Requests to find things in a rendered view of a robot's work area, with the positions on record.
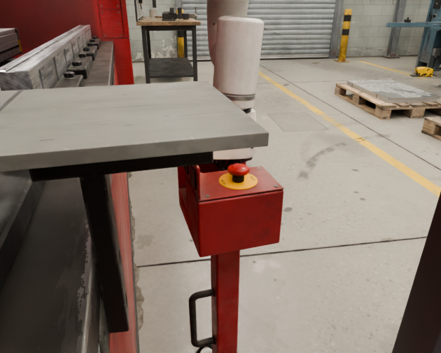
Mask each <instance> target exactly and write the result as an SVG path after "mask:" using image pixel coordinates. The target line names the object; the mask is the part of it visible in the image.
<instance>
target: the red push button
mask: <svg viewBox="0 0 441 353"><path fill-rule="evenodd" d="M227 170H228V172H229V173H230V174H231V175H232V180H233V181H234V182H235V183H241V182H243V181H244V175H247V174H248V172H249V167H248V166H247V165H244V164H241V163H235V164H233V165H230V166H229V167H228V169H227Z"/></svg>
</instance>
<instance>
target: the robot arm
mask: <svg viewBox="0 0 441 353"><path fill-rule="evenodd" d="M248 6H249V0H207V4H206V14H207V31H208V42H209V54H210V58H211V61H212V63H213V65H214V73H213V86H214V87H215V88H216V89H217V90H219V91H220V92H221V93H222V94H224V95H225V96H226V97H227V98H228V99H229V100H230V101H232V102H233V103H234V104H236V105H237V106H238V107H239V108H240V109H241V110H242V111H244V112H245V113H246V114H247V115H249V116H250V117H251V118H252V119H254V121H255V122H256V111H255V110H254V109H252V107H254V104H255V98H256V88H257V81H258V70H259V64H260V54H261V47H262V41H263V30H264V22H263V21H262V20H260V19H257V18H250V17H247V10H248ZM255 151H256V148H255V147H254V148H240V149H232V150H225V151H214V152H213V163H214V164H215V165H216V166H217V167H218V168H219V171H224V170H228V167H229V166H230V165H233V164H235V163H243V162H246V161H250V160H252V158H253V156H254V154H255ZM225 160H228V164H227V166H226V161H225Z"/></svg>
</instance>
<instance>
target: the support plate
mask: <svg viewBox="0 0 441 353"><path fill-rule="evenodd" d="M268 141H269V132H268V131H267V130H266V129H264V128H263V127H262V126H261V125H259V124H258V123H257V122H255V121H254V119H252V118H251V117H250V116H249V115H247V114H246V113H245V112H244V111H242V110H241V109H240V108H239V107H238V106H237V105H236V104H234V103H233V102H232V101H230V100H229V99H228V98H227V97H226V96H225V95H224V94H222V93H221V92H220V91H219V90H217V89H216V88H215V87H214V86H212V84H210V83H209V82H208V81H191V82H176V83H149V84H134V85H107V86H92V87H77V88H50V89H35V90H23V91H22V92H21V93H20V94H19V95H18V96H17V97H16V98H15V99H13V100H12V101H11V102H10V103H9V104H8V105H7V106H5V107H4V108H3V109H2V110H1V111H0V172H8V171H15V170H24V169H37V168H45V167H59V166H67V165H80V164H88V163H96V162H110V161H117V160H131V159H139V158H152V157H160V156H168V155H182V154H189V153H203V152H211V151H225V150H232V149H240V148H254V147H261V146H268Z"/></svg>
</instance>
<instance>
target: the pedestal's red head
mask: <svg viewBox="0 0 441 353"><path fill-rule="evenodd" d="M177 170H178V188H179V190H178V195H179V205H180V208H181V211H182V212H183V216H184V218H185V221H186V223H187V225H188V229H189V231H190V234H191V236H192V240H193V242H194V244H195V247H196V250H197V253H198V254H199V257H205V256H213V255H216V254H224V253H227V252H231V251H239V250H243V249H250V248H254V247H261V246H265V245H269V244H276V243H279V240H280V232H281V217H282V209H283V200H284V191H283V189H284V188H283V187H282V186H281V185H280V184H279V183H278V182H277V181H276V180H275V179H274V177H273V176H272V175H271V174H270V173H269V172H268V171H267V170H266V169H265V168H264V167H263V166H257V167H250V168H249V172H248V174H252V175H253V176H255V177H256V178H257V180H258V183H257V184H256V185H255V186H254V187H252V188H249V189H244V190H234V189H229V188H226V187H224V186H222V185H221V184H220V183H219V178H220V177H221V176H223V175H224V174H227V173H229V172H228V171H227V170H224V171H219V168H218V167H217V166H216V165H215V164H214V163H211V164H203V165H191V166H184V167H177Z"/></svg>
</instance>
